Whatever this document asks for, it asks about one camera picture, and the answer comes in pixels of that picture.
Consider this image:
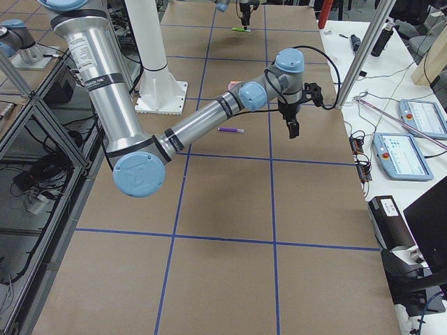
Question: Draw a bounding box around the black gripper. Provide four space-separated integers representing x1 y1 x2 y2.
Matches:
279 101 301 139
240 0 251 28

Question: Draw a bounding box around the green marker pen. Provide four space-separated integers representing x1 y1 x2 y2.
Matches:
232 27 251 33

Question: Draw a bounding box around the pink mesh pen holder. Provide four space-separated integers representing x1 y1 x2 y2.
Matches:
228 81 240 90

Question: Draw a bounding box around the purple marker pen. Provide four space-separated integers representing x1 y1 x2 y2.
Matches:
217 127 245 133

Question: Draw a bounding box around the metal rod with hook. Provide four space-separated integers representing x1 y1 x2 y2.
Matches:
353 92 446 151

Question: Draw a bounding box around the white support column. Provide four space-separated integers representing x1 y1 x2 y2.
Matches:
125 0 168 72

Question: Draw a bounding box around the folded blue umbrella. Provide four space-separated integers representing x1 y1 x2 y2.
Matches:
350 34 361 53

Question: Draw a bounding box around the near teach pendant tablet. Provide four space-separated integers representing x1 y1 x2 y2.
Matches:
373 133 434 181

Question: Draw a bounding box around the teach pendant tablet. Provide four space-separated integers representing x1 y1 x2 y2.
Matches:
398 99 446 140
373 133 434 181

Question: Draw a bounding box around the black water bottle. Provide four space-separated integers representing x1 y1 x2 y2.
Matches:
370 21 395 57

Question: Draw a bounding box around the far teach pendant tablet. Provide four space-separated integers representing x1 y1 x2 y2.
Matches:
398 99 446 140

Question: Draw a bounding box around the black box device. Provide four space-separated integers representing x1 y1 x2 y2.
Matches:
368 195 416 251

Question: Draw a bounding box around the wooden board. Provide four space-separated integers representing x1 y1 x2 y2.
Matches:
411 27 446 86

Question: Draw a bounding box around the black monitor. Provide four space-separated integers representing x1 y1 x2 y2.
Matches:
404 177 446 270

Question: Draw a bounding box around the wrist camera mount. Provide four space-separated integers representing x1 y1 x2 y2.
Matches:
300 82 325 107

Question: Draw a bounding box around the white column base plate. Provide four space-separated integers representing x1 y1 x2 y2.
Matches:
135 79 188 115

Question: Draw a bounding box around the aluminium frame post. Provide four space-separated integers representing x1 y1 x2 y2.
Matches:
337 0 396 109

